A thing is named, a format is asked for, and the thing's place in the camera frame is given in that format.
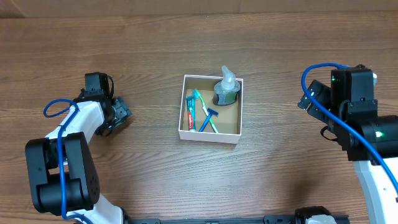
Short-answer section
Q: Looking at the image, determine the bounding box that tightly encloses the Colgate toothpaste tube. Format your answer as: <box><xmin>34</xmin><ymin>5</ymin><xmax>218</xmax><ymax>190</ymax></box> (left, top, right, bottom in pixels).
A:
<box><xmin>187</xmin><ymin>95</ymin><xmax>196</xmax><ymax>131</ymax></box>

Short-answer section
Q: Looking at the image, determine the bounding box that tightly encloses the green white toothbrush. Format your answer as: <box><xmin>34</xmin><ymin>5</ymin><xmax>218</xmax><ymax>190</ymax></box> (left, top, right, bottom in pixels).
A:
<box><xmin>192</xmin><ymin>89</ymin><xmax>218</xmax><ymax>133</ymax></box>

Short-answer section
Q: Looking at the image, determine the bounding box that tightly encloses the blue disposable razor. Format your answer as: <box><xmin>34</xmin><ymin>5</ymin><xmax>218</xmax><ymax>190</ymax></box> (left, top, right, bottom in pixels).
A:
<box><xmin>199</xmin><ymin>108</ymin><xmax>218</xmax><ymax>132</ymax></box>

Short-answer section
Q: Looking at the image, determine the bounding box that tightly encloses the clear soap pump bottle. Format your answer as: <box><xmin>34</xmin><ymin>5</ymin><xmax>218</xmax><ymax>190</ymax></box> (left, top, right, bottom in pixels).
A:
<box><xmin>213</xmin><ymin>65</ymin><xmax>241</xmax><ymax>106</ymax></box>

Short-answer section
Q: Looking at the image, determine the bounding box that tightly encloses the white green soap packet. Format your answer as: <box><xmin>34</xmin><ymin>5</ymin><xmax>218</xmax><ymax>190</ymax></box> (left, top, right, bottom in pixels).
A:
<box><xmin>113</xmin><ymin>119</ymin><xmax>127</xmax><ymax>129</ymax></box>

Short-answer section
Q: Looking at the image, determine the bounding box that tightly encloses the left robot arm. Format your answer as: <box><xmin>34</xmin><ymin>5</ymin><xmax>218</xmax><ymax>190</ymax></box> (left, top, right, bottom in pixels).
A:
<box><xmin>25</xmin><ymin>97</ymin><xmax>132</xmax><ymax>223</ymax></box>

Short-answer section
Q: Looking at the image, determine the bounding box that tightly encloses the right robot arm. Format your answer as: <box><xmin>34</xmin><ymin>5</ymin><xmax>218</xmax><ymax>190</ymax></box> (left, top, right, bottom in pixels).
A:
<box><xmin>298</xmin><ymin>77</ymin><xmax>397</xmax><ymax>223</ymax></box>

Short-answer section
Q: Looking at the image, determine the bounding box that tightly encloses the white cardboard box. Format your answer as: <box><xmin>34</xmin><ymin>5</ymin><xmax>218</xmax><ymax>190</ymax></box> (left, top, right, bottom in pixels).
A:
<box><xmin>178</xmin><ymin>75</ymin><xmax>243</xmax><ymax>144</ymax></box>

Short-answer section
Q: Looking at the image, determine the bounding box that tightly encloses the right blue cable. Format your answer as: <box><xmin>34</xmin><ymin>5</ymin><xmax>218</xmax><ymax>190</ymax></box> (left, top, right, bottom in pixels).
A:
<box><xmin>300</xmin><ymin>62</ymin><xmax>398</xmax><ymax>194</ymax></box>

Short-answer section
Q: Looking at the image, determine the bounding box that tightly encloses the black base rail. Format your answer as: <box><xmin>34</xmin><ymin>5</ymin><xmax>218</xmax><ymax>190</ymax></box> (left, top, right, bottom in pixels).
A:
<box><xmin>122</xmin><ymin>206</ymin><xmax>350</xmax><ymax>224</ymax></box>

